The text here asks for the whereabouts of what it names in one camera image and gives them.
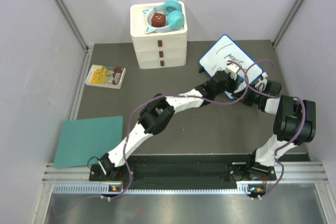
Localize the perforated cable duct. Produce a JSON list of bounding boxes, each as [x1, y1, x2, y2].
[[53, 184, 266, 195]]

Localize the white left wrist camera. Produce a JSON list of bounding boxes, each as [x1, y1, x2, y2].
[[225, 61, 244, 78]]

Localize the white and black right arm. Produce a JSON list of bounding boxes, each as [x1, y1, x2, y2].
[[243, 80, 316, 180]]

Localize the yellow illustrated book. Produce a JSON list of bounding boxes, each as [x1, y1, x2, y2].
[[85, 65, 126, 89]]

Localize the dark red cube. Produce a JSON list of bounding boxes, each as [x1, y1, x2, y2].
[[151, 12, 166, 27]]

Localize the white stacked drawer box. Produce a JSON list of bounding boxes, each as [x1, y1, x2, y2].
[[130, 1, 187, 69]]

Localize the blue-framed whiteboard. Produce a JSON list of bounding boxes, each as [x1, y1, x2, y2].
[[198, 34, 263, 100]]

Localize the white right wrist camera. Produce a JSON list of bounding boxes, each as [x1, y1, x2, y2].
[[255, 72, 268, 92]]

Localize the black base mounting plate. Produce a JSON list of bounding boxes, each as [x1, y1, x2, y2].
[[89, 154, 276, 185]]

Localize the aluminium front rail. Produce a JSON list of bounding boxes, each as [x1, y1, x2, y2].
[[42, 162, 328, 184]]

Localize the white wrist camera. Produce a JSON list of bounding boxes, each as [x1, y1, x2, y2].
[[225, 61, 244, 78], [255, 72, 268, 92]]

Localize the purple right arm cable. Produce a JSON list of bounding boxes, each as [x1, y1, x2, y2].
[[244, 59, 307, 200]]

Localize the teal cat-ear headphones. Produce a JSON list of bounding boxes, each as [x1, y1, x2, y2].
[[142, 0, 185, 34]]

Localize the teal green mat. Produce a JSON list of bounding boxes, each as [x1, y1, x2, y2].
[[54, 116, 123, 168]]

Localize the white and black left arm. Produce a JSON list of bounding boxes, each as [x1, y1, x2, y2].
[[89, 70, 243, 182]]

